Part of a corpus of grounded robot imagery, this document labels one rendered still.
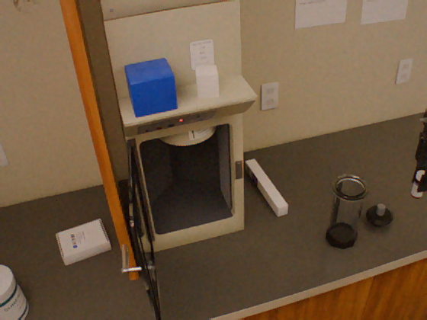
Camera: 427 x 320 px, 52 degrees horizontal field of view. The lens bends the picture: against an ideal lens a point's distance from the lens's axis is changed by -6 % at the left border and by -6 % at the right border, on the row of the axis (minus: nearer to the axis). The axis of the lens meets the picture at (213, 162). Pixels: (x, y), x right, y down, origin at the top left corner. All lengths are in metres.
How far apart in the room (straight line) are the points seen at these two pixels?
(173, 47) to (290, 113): 0.88
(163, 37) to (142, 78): 0.13
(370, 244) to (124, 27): 1.00
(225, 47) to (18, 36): 0.69
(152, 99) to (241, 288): 0.64
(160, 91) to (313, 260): 0.74
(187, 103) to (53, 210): 0.84
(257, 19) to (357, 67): 0.51
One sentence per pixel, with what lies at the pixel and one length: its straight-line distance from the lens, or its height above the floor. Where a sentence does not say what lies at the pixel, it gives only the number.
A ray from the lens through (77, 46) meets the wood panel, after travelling 0.99.
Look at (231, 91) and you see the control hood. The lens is 1.13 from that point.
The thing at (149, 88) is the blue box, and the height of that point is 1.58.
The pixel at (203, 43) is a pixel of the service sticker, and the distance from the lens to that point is 1.13.
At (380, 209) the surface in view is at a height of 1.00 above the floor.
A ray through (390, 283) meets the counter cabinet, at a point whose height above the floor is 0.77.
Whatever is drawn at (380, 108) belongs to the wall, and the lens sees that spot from 2.14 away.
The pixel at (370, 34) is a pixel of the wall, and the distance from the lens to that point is 1.91.
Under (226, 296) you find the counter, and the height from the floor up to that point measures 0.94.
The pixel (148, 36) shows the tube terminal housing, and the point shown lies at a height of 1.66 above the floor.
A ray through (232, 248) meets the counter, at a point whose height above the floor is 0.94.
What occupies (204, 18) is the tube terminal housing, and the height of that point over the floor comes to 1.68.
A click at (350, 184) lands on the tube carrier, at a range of 1.45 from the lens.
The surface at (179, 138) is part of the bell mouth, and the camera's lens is 1.28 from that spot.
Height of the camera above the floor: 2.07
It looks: 38 degrees down
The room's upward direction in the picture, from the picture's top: 4 degrees counter-clockwise
